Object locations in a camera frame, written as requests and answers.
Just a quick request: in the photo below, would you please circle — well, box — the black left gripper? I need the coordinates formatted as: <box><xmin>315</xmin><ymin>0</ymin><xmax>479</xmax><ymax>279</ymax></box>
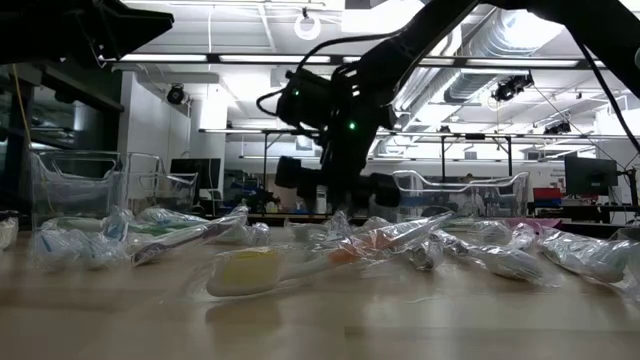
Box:
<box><xmin>0</xmin><ymin>0</ymin><xmax>175</xmax><ymax>67</ymax></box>

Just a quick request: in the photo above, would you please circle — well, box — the orange toothbrush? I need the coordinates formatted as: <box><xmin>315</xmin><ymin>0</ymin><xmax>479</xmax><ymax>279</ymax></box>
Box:
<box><xmin>187</xmin><ymin>210</ymin><xmax>457</xmax><ymax>302</ymax></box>

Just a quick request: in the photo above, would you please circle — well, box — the long ceiling light bar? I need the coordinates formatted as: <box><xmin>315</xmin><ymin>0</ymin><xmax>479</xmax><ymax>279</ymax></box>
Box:
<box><xmin>99</xmin><ymin>52</ymin><xmax>609</xmax><ymax>69</ymax></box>

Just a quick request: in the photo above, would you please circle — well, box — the clear plastic bin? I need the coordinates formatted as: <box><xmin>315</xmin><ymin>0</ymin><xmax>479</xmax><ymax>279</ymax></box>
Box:
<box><xmin>0</xmin><ymin>214</ymin><xmax>20</xmax><ymax>251</ymax></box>
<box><xmin>391</xmin><ymin>168</ymin><xmax>531</xmax><ymax>222</ymax></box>
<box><xmin>28</xmin><ymin>148</ymin><xmax>200</xmax><ymax>232</ymax></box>

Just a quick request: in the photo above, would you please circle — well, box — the black computer monitor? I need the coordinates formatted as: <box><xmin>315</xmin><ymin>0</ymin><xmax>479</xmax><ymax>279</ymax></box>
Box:
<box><xmin>564</xmin><ymin>156</ymin><xmax>619</xmax><ymax>197</ymax></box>
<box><xmin>169</xmin><ymin>157</ymin><xmax>222</xmax><ymax>191</ymax></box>

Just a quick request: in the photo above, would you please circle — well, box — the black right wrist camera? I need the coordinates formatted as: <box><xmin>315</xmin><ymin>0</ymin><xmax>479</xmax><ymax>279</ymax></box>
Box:
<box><xmin>276</xmin><ymin>68</ymin><xmax>334</xmax><ymax>132</ymax></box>

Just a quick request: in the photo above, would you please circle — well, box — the black ceiling camera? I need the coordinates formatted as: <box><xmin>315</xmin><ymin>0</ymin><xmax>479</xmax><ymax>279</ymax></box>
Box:
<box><xmin>543</xmin><ymin>119</ymin><xmax>572</xmax><ymax>136</ymax></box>
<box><xmin>492</xmin><ymin>72</ymin><xmax>535</xmax><ymax>104</ymax></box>
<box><xmin>166</xmin><ymin>83</ymin><xmax>187</xmax><ymax>106</ymax></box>

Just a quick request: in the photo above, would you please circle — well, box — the black metal station frame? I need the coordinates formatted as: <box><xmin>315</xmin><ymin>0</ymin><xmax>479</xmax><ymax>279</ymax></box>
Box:
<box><xmin>198</xmin><ymin>128</ymin><xmax>640</xmax><ymax>216</ymax></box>

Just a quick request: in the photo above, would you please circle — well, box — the white ring light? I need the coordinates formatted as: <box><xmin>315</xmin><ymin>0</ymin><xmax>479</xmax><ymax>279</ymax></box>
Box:
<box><xmin>293</xmin><ymin>12</ymin><xmax>322</xmax><ymax>42</ymax></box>

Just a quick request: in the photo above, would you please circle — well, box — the yellow hanging cable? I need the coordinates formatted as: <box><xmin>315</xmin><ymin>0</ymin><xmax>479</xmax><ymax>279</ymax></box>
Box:
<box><xmin>10</xmin><ymin>63</ymin><xmax>56</xmax><ymax>216</ymax></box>

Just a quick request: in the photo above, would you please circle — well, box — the silver ventilation duct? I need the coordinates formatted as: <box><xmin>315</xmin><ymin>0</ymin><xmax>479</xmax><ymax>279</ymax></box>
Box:
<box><xmin>442</xmin><ymin>7</ymin><xmax>566</xmax><ymax>104</ymax></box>

